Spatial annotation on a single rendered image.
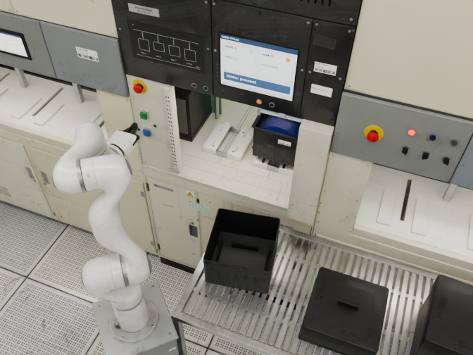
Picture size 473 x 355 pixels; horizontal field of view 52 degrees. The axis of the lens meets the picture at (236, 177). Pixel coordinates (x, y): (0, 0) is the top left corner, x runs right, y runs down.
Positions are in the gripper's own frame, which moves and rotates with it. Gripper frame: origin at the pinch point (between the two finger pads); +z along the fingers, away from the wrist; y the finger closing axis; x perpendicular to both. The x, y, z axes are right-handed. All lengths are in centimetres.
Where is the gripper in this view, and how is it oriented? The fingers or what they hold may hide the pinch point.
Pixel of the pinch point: (134, 127)
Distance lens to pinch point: 210.6
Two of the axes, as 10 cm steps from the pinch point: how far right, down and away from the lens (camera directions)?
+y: 9.3, 2.7, -2.4
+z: 3.6, -6.8, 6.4
